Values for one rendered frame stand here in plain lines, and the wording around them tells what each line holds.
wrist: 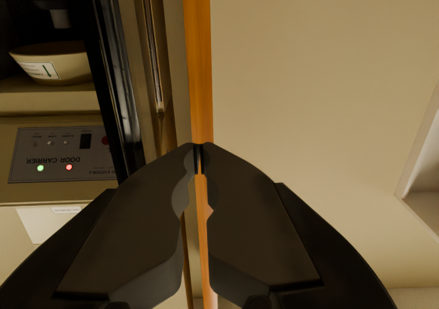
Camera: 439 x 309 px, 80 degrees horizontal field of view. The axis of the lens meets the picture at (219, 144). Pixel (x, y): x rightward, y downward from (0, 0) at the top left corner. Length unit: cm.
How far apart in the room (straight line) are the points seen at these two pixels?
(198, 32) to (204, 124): 12
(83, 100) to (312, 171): 87
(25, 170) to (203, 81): 30
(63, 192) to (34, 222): 24
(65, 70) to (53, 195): 20
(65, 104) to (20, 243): 109
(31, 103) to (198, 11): 32
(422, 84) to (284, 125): 47
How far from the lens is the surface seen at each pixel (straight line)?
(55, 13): 57
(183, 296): 80
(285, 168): 107
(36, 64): 52
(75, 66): 51
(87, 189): 44
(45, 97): 51
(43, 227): 69
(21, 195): 49
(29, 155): 49
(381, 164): 122
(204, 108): 35
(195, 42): 33
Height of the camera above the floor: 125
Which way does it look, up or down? 29 degrees up
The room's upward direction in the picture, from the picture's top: 179 degrees clockwise
